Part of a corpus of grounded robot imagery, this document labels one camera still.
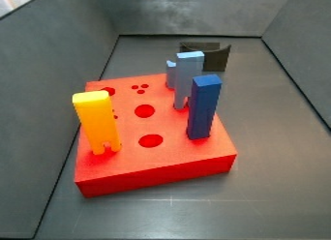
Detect red shape board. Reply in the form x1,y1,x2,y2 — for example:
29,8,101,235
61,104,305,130
73,74,236,197

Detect dark blue square peg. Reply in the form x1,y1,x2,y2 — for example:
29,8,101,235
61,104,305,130
185,75,223,139

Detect light blue short peg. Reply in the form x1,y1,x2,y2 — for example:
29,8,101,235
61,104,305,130
165,60,176,89

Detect yellow peg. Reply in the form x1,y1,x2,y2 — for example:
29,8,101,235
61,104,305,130
72,90,121,155

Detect light blue tall peg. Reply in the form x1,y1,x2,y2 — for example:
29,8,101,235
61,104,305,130
175,51,204,109

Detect black curved holder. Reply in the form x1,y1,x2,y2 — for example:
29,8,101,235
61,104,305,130
180,42,231,72

